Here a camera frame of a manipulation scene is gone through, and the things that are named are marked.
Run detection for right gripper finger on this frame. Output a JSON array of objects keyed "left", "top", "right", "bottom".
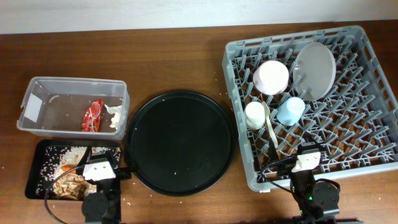
[
  {"left": 302, "top": 132, "right": 318, "bottom": 146},
  {"left": 269, "top": 139, "right": 279, "bottom": 162}
]

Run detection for orange carrot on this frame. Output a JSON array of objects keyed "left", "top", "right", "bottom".
[{"left": 61, "top": 165, "right": 75, "bottom": 172}]

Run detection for light blue cup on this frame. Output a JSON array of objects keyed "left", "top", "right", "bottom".
[{"left": 276, "top": 97, "right": 305, "bottom": 126}]

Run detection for red snack wrapper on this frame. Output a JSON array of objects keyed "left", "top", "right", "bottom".
[{"left": 82, "top": 100, "right": 103, "bottom": 133}]

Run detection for cream cup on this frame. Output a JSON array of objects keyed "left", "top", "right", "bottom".
[{"left": 244, "top": 101, "right": 266, "bottom": 130}]

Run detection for white tissue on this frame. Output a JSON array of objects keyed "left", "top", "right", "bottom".
[{"left": 105, "top": 105, "right": 125, "bottom": 130}]

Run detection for white plastic fork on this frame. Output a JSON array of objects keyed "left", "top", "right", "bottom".
[{"left": 261, "top": 101, "right": 279, "bottom": 148}]

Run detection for pale green plate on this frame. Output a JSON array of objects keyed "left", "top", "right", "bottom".
[{"left": 293, "top": 42, "right": 336, "bottom": 101}]

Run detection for white bowl with food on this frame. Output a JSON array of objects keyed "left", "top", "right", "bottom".
[{"left": 253, "top": 60, "right": 289, "bottom": 95}]

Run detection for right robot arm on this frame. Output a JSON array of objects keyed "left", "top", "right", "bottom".
[{"left": 260, "top": 133, "right": 361, "bottom": 224}]

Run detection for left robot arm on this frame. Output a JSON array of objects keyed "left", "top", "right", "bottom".
[{"left": 44, "top": 146, "right": 135, "bottom": 223}]

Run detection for spilled rice food waste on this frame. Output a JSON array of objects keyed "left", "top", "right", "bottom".
[{"left": 35, "top": 146, "right": 121, "bottom": 200}]

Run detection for clear plastic waste bin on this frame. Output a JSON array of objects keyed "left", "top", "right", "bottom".
[{"left": 17, "top": 77, "right": 130, "bottom": 140}]

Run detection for grey dishwasher rack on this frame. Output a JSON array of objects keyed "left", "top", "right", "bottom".
[{"left": 222, "top": 26, "right": 397, "bottom": 193}]

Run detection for black rectangular tray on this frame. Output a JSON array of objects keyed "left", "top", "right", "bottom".
[{"left": 25, "top": 139, "right": 122, "bottom": 200}]

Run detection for round black serving tray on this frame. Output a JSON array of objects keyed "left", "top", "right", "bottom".
[{"left": 124, "top": 90, "right": 236, "bottom": 197}]

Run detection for white label on bin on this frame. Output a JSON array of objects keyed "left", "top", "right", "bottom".
[{"left": 24, "top": 93, "right": 42, "bottom": 123}]

